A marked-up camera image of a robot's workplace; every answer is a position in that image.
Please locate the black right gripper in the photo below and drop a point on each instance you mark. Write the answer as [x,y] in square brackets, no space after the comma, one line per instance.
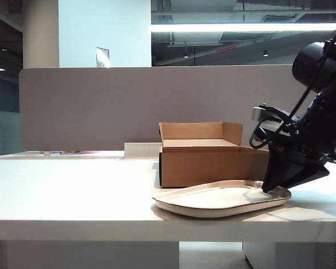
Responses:
[316,145]

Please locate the white oval tray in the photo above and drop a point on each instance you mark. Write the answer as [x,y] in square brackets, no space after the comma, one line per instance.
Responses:
[207,201]

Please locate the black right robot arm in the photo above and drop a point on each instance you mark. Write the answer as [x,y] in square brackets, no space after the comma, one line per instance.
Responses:
[308,64]

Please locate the brown cardboard box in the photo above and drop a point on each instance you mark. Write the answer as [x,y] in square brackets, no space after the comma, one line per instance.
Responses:
[207,168]

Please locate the gray fabric desk divider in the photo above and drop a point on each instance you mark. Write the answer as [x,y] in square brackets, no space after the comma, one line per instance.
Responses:
[100,109]

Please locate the pink and brown papers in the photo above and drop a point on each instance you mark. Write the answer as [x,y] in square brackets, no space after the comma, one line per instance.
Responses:
[72,152]

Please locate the dark glass door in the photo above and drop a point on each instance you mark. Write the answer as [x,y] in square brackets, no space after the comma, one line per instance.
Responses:
[4,89]

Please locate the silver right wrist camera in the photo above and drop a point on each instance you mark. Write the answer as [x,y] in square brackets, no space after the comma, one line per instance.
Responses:
[261,115]

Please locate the white divider bracket foot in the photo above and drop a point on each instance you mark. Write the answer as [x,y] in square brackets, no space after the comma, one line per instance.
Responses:
[45,153]

